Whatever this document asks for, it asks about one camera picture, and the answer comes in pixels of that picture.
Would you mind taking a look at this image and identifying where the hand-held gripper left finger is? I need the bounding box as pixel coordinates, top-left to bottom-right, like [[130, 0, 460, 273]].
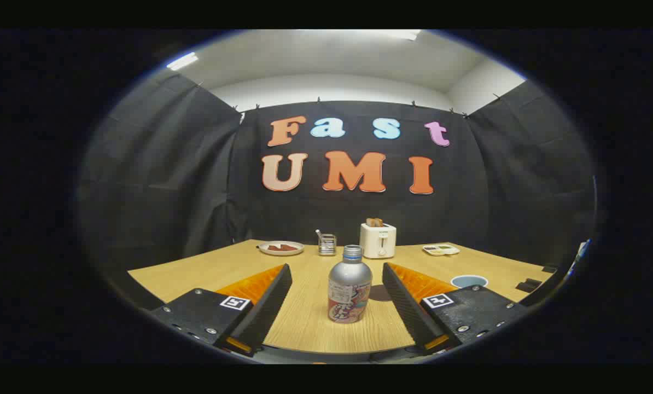
[[150, 263, 293, 357]]

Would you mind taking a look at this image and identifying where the white plate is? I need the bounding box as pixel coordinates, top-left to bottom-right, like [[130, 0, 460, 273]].
[[258, 241, 305, 257]]

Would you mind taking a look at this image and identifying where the silver juice bottle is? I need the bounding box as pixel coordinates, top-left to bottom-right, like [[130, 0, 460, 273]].
[[328, 245, 373, 324]]

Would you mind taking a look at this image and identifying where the wooden table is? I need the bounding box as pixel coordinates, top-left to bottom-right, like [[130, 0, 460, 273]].
[[128, 239, 558, 355]]

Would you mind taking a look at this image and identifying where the black backdrop cloth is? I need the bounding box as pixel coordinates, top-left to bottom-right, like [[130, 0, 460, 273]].
[[78, 68, 598, 274]]

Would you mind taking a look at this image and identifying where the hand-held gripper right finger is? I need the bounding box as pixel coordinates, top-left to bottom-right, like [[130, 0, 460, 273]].
[[382, 262, 528, 355]]

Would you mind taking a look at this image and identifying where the white cup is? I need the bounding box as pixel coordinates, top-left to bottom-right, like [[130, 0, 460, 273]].
[[450, 274, 489, 289]]

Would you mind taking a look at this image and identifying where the white toaster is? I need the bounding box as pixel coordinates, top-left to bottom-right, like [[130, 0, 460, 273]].
[[359, 222, 397, 259]]

